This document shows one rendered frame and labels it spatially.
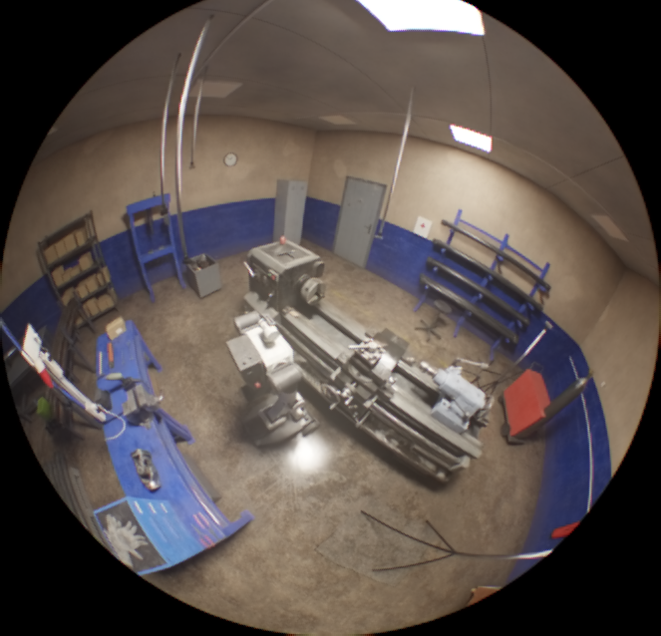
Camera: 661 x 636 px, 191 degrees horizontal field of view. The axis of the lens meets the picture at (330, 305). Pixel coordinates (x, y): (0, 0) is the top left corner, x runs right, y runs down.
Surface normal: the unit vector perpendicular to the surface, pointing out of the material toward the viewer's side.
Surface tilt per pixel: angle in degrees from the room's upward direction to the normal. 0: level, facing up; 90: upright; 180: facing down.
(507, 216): 90
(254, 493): 0
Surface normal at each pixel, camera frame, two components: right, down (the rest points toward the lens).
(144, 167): 0.74, 0.51
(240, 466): 0.16, -0.78
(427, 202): -0.65, 0.38
